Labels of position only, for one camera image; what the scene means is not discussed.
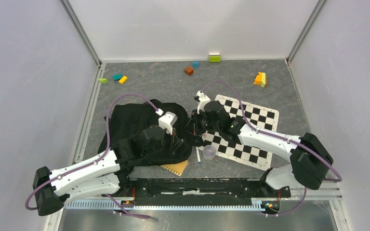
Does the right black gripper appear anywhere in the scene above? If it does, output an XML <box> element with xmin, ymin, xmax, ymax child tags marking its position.
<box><xmin>185</xmin><ymin>107</ymin><xmax>222</xmax><ymax>134</ymax></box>

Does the black white chessboard mat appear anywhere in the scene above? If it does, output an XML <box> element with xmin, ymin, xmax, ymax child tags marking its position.
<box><xmin>199</xmin><ymin>94</ymin><xmax>280</xmax><ymax>171</ymax></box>

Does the black student backpack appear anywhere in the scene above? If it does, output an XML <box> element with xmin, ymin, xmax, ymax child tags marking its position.
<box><xmin>109</xmin><ymin>99</ymin><xmax>195</xmax><ymax>167</ymax></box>

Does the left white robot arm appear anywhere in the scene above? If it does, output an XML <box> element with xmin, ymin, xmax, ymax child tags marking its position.
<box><xmin>32</xmin><ymin>126</ymin><xmax>190</xmax><ymax>216</ymax></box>

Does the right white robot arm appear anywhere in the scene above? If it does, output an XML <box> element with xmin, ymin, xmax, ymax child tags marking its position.
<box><xmin>191</xmin><ymin>101</ymin><xmax>333</xmax><ymax>196</ymax></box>

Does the white blue marker pen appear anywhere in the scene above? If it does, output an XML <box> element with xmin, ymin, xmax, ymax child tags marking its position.
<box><xmin>195</xmin><ymin>147</ymin><xmax>201</xmax><ymax>164</ymax></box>

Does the brown spiral notebook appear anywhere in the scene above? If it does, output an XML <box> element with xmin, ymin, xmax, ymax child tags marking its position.
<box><xmin>161</xmin><ymin>160</ymin><xmax>188</xmax><ymax>176</ymax></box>

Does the clear paperclip jar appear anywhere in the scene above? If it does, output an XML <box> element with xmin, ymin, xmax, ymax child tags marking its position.
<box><xmin>202</xmin><ymin>145</ymin><xmax>216</xmax><ymax>160</ymax></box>

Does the brown cube block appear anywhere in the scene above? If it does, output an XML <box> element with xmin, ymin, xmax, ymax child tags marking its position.
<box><xmin>184</xmin><ymin>66</ymin><xmax>194</xmax><ymax>76</ymax></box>

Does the orange stepped block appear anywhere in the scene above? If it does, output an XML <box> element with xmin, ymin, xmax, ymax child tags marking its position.
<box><xmin>254</xmin><ymin>72</ymin><xmax>263</xmax><ymax>85</ymax></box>

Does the green white block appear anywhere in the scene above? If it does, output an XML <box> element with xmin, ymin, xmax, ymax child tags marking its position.
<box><xmin>209</xmin><ymin>52</ymin><xmax>221</xmax><ymax>63</ymax></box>

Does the yellow-green block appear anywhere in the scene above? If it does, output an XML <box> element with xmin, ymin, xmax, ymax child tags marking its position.
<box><xmin>261</xmin><ymin>72</ymin><xmax>267</xmax><ymax>88</ymax></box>

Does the yellow small block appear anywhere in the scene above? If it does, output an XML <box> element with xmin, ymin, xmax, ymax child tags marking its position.
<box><xmin>119</xmin><ymin>76</ymin><xmax>128</xmax><ymax>84</ymax></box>

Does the teal block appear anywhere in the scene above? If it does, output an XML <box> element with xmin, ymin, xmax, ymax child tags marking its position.
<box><xmin>113</xmin><ymin>74</ymin><xmax>123</xmax><ymax>81</ymax></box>

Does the green half-round block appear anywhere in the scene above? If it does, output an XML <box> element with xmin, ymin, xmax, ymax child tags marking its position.
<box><xmin>98</xmin><ymin>78</ymin><xmax>108</xmax><ymax>83</ymax></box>

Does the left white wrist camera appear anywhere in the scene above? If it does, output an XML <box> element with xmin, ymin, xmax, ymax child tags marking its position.
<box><xmin>156</xmin><ymin>108</ymin><xmax>178</xmax><ymax>135</ymax></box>

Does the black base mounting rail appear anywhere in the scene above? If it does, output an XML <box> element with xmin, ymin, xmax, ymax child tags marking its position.
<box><xmin>113</xmin><ymin>178</ymin><xmax>291</xmax><ymax>206</ymax></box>

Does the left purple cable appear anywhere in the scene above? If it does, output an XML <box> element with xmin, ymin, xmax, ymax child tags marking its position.
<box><xmin>25</xmin><ymin>93</ymin><xmax>162</xmax><ymax>211</ymax></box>

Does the purple cable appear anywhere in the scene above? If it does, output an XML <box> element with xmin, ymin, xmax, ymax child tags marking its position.
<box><xmin>25</xmin><ymin>93</ymin><xmax>162</xmax><ymax>211</ymax></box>
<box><xmin>201</xmin><ymin>80</ymin><xmax>343</xmax><ymax>183</ymax></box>

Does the white cable duct strip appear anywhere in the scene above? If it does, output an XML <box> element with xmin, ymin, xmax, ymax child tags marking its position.
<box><xmin>64</xmin><ymin>199</ymin><xmax>269</xmax><ymax>212</ymax></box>

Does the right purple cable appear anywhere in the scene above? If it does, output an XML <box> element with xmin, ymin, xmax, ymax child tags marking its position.
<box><xmin>201</xmin><ymin>80</ymin><xmax>343</xmax><ymax>183</ymax></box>

